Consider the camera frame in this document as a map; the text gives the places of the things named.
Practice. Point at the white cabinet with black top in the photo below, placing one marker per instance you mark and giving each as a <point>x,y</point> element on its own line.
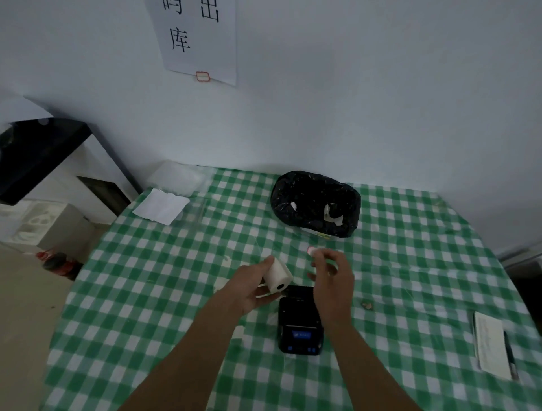
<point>38,152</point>

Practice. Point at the person's left forearm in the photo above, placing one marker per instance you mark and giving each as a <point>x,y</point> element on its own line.
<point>186,364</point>

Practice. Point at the white folded paper sheet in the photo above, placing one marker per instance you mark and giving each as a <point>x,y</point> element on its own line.
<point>161,206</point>

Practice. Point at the crumpled white paper strip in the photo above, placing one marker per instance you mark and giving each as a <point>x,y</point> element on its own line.
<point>332,214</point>

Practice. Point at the clear plastic bag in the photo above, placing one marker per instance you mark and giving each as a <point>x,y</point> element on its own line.
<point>175,178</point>

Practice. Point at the black portable printer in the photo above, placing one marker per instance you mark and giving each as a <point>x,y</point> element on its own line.
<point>296,322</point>

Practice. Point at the red bordered white label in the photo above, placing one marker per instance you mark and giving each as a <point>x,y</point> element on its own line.
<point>203,76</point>

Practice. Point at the person's right forearm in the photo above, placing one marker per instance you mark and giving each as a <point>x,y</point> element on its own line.
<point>364,372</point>

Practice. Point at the white paper wall sign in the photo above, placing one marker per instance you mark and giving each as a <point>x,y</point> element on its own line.
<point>190,51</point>

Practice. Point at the dark cola bottle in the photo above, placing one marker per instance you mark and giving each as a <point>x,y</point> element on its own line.
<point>61,266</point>

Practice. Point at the green white checkered tablecloth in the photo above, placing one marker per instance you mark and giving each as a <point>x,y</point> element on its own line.
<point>148,288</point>

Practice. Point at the person's right hand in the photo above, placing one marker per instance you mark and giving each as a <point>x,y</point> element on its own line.
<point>334,292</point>

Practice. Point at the white plastic sheet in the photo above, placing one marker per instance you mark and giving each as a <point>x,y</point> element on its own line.
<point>21,110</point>

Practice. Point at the person's left hand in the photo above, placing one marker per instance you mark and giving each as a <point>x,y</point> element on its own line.
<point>241,290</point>

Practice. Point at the white notepad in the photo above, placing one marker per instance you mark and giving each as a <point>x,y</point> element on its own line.
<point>491,345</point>

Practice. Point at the white foam box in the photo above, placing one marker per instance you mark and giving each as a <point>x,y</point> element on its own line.
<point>42,224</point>

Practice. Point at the pink red-edged sticker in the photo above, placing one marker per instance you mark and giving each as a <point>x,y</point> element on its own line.
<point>312,251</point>

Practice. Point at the white thermal paper roll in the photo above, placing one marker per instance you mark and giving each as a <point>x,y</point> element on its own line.
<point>281,273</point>

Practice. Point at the black pen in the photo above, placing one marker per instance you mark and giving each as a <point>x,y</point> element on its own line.
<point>510,355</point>

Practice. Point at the small brown crumb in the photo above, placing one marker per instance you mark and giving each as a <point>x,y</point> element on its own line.
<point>366,304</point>

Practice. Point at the black trash bag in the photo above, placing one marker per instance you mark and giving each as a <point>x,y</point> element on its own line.
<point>309,190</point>

